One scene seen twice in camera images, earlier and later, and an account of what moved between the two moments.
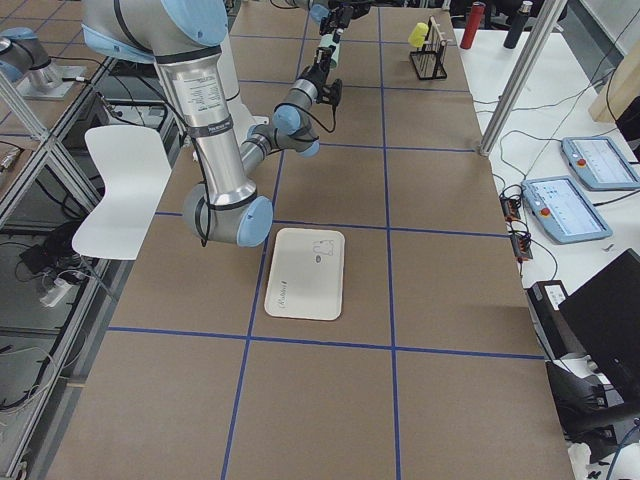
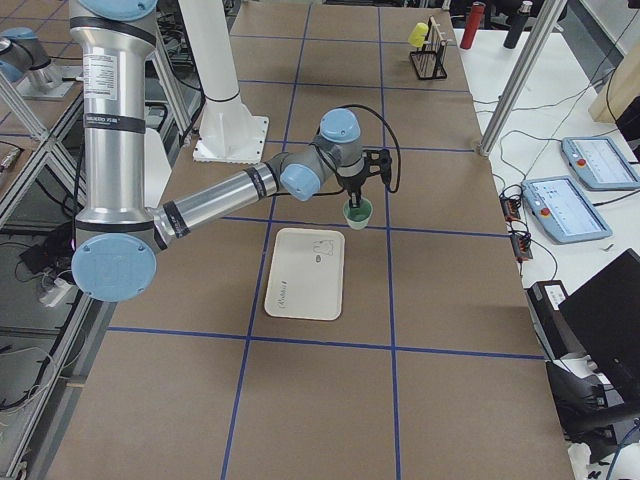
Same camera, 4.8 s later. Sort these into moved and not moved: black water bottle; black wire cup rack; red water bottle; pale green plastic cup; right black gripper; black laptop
Moved: pale green plastic cup; right black gripper
Not moved: red water bottle; black laptop; black wire cup rack; black water bottle
